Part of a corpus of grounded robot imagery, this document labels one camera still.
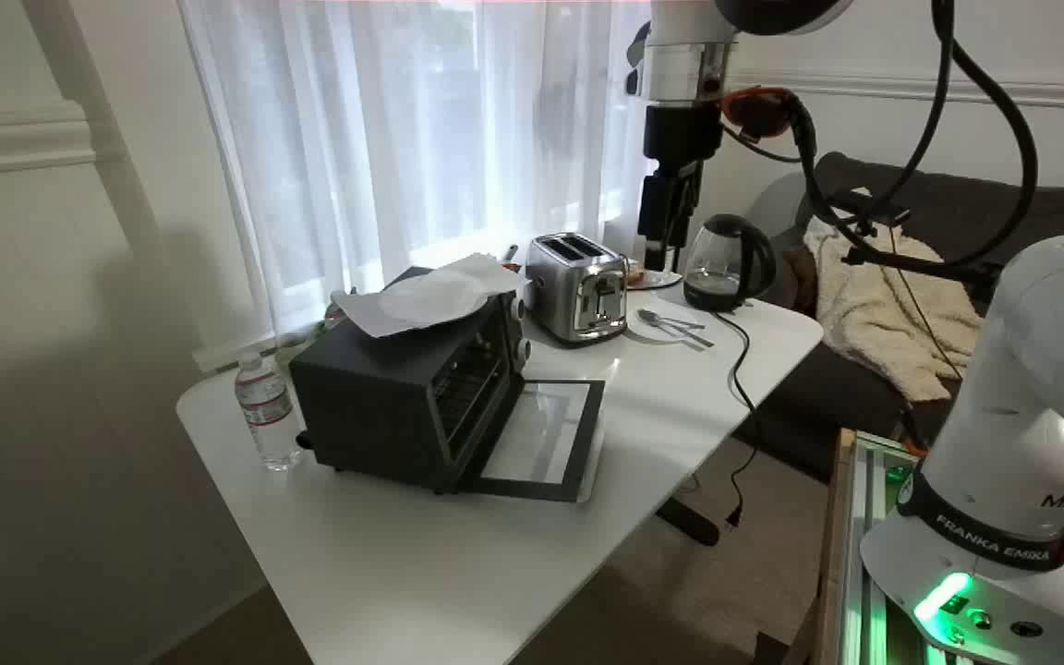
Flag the black camera stand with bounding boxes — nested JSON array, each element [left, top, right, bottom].
[[825, 181, 1006, 304]]

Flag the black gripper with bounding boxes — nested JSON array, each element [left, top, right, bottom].
[[636, 99, 729, 276]]

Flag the black toaster oven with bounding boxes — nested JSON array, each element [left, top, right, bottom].
[[287, 283, 530, 498]]

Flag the black table foot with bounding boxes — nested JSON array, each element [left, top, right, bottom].
[[649, 491, 725, 550]]

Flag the black glass electric kettle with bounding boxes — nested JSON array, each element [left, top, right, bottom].
[[678, 211, 778, 315]]

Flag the white crumpled paper sheet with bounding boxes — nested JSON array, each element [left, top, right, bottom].
[[332, 252, 529, 344]]

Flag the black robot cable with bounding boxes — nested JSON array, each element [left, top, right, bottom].
[[729, 0, 1042, 275]]

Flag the silver two-slot toaster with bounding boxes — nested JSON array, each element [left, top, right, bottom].
[[522, 229, 636, 350]]

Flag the dark grey sofa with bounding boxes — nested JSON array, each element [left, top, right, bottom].
[[731, 149, 1064, 488]]

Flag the clear plastic water bottle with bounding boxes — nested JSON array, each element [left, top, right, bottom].
[[229, 346, 306, 477]]

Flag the metal spoon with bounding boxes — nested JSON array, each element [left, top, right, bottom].
[[633, 304, 720, 355]]

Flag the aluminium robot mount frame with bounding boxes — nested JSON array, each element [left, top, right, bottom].
[[816, 425, 932, 665]]

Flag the beige blanket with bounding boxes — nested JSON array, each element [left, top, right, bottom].
[[798, 214, 995, 406]]

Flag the black kettle power cord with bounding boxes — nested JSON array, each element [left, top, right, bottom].
[[704, 304, 764, 530]]

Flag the glass toaster oven door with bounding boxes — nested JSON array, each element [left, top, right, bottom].
[[468, 377, 608, 505]]

